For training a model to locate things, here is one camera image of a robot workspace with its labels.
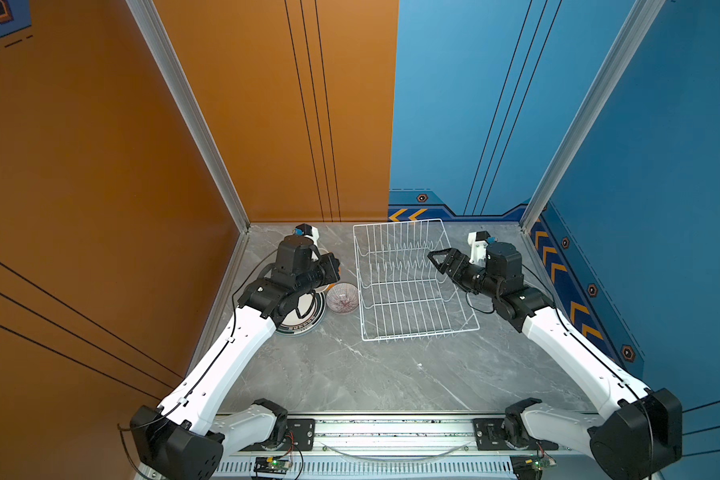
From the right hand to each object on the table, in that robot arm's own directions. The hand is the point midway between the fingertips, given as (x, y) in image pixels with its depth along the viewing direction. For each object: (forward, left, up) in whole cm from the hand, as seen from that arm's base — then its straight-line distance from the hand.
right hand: (433, 261), depth 77 cm
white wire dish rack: (+5, +6, -22) cm, 24 cm away
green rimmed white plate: (-16, +29, +3) cm, 34 cm away
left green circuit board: (-41, +40, -26) cm, 63 cm away
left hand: (-1, +24, +3) cm, 24 cm away
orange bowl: (-12, +25, +6) cm, 28 cm away
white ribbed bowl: (+4, +26, -23) cm, 35 cm away
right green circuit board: (-41, -21, -28) cm, 54 cm away
